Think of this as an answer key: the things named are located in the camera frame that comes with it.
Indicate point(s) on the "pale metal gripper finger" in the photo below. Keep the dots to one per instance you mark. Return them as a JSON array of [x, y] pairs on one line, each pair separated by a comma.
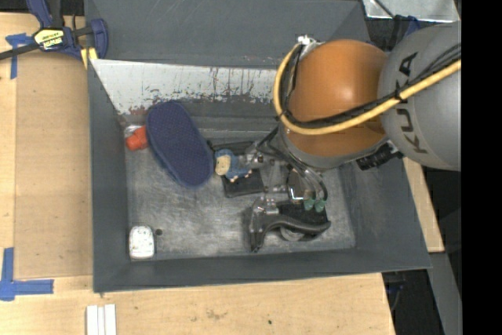
[[262, 221], [259, 159]]

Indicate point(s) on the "blue toy figure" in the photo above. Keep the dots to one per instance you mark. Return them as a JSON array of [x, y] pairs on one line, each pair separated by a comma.
[[229, 165]]

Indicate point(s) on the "black flat block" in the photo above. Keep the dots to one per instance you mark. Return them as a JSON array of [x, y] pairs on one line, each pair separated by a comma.
[[243, 187]]

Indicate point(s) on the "black sunglasses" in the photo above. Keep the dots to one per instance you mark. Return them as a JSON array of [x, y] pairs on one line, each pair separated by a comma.
[[302, 221]]

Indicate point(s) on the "grey metal bin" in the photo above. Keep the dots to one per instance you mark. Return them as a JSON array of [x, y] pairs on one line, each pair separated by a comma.
[[188, 215]]

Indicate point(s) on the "dark blue oval pad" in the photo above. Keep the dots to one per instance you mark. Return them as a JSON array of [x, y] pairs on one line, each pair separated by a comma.
[[178, 143]]

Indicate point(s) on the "small white box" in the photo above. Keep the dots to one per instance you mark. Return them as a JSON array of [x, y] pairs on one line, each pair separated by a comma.
[[141, 242]]

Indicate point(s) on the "orange-red plastic piece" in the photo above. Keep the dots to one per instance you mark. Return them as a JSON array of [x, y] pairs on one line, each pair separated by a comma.
[[137, 140]]

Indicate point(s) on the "black cylinder on white bracket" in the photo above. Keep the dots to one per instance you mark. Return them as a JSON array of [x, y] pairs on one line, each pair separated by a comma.
[[374, 160]]

